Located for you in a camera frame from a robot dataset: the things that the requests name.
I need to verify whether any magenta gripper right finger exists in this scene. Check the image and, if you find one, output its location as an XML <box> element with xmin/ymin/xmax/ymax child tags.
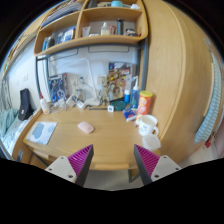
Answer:
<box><xmin>134</xmin><ymin>144</ymin><xmax>181</xmax><ymax>185</ymax></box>

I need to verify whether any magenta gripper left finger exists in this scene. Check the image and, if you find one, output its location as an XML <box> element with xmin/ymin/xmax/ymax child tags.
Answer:
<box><xmin>46</xmin><ymin>145</ymin><xmax>94</xmax><ymax>186</ymax></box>

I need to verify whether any blue grey mouse pad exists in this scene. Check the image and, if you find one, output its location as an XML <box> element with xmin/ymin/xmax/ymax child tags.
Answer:
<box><xmin>26</xmin><ymin>122</ymin><xmax>57</xmax><ymax>145</ymax></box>

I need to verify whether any white plastic lid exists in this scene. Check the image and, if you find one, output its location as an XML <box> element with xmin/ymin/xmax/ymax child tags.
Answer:
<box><xmin>142</xmin><ymin>134</ymin><xmax>161</xmax><ymax>151</ymax></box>

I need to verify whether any white mug with drawing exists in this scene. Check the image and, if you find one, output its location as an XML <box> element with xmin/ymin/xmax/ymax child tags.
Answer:
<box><xmin>139</xmin><ymin>115</ymin><xmax>159</xmax><ymax>136</ymax></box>

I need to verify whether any wooden desk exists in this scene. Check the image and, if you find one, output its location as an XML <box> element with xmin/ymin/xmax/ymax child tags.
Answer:
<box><xmin>13</xmin><ymin>108</ymin><xmax>142</xmax><ymax>171</ymax></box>

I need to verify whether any blue red small packet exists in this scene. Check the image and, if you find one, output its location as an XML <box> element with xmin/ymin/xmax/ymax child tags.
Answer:
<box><xmin>123</xmin><ymin>108</ymin><xmax>137</xmax><ymax>121</ymax></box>

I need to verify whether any white glue bottle red cap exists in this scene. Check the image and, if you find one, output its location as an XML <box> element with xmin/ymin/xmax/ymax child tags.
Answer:
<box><xmin>40</xmin><ymin>95</ymin><xmax>50</xmax><ymax>114</ymax></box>

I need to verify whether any dark green round tin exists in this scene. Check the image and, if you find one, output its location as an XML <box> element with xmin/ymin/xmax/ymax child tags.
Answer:
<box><xmin>111</xmin><ymin>100</ymin><xmax>126</xmax><ymax>111</ymax></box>

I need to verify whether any orange yellow chips can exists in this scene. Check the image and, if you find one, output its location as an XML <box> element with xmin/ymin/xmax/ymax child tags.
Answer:
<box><xmin>136</xmin><ymin>91</ymin><xmax>153</xmax><ymax>123</ymax></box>

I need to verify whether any blue spray bottle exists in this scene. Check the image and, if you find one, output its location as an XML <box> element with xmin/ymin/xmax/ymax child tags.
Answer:
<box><xmin>130</xmin><ymin>76</ymin><xmax>139</xmax><ymax>109</ymax></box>

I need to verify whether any blue packaged box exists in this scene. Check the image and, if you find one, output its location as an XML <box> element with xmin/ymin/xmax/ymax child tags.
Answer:
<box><xmin>49</xmin><ymin>73</ymin><xmax>69</xmax><ymax>103</ymax></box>

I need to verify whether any teal bed blanket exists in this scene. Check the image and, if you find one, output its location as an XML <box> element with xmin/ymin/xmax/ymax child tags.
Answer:
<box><xmin>0</xmin><ymin>108</ymin><xmax>18</xmax><ymax>137</ymax></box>

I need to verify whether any colourful photo collage board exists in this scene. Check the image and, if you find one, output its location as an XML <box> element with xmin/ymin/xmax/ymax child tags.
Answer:
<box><xmin>108</xmin><ymin>62</ymin><xmax>132</xmax><ymax>100</ymax></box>

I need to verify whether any tall wooden wardrobe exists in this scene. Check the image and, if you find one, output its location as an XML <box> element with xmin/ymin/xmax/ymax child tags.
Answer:
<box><xmin>143</xmin><ymin>0</ymin><xmax>222</xmax><ymax>163</ymax></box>

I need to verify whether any white bottle on shelf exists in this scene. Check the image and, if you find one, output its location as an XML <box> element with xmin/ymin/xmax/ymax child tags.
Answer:
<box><xmin>101</xmin><ymin>22</ymin><xmax>110</xmax><ymax>35</ymax></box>

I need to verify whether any wooden wall shelf unit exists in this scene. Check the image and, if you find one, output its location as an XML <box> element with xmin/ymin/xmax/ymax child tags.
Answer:
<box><xmin>34</xmin><ymin>0</ymin><xmax>148</xmax><ymax>56</ymax></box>

